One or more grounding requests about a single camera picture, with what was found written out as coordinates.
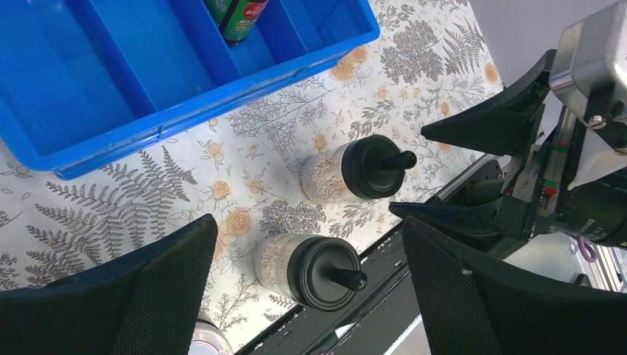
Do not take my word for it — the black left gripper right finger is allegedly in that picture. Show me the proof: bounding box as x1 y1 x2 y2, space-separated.
402 217 626 354

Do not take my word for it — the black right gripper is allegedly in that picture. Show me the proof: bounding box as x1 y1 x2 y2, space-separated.
388 49 626 249

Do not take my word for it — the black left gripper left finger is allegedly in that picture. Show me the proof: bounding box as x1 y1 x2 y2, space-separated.
1 214 218 354

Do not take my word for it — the white lid sauce jar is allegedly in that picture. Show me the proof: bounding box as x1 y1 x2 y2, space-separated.
188 310 234 355

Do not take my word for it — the black cap shaker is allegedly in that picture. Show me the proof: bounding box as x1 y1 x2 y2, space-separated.
301 135 417 205
254 233 368 312

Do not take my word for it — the blue plastic divided bin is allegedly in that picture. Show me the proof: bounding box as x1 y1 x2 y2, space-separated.
1 0 380 180

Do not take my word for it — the yellow cap sauce bottle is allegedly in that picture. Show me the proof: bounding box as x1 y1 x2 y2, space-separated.
203 0 268 47

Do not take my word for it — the floral pattern table mat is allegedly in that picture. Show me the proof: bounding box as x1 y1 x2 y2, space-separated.
1 1 502 350

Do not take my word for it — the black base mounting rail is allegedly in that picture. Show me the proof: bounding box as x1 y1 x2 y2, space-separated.
239 155 503 354

